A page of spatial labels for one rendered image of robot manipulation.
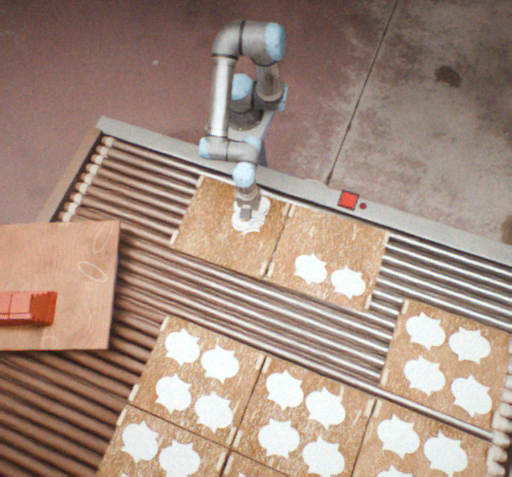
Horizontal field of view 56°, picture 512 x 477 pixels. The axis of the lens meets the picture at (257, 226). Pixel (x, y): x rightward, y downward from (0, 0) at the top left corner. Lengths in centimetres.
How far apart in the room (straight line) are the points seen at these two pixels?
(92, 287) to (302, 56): 235
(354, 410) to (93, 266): 111
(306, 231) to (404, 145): 148
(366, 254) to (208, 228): 65
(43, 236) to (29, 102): 195
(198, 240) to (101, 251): 38
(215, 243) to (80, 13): 272
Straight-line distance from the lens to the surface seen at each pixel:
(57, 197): 225
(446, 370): 193
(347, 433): 185
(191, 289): 195
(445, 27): 393
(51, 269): 203
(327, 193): 205
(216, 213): 201
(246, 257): 193
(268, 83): 194
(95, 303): 192
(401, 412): 188
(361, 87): 349
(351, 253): 194
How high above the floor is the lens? 278
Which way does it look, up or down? 69 degrees down
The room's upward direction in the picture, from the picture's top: 11 degrees counter-clockwise
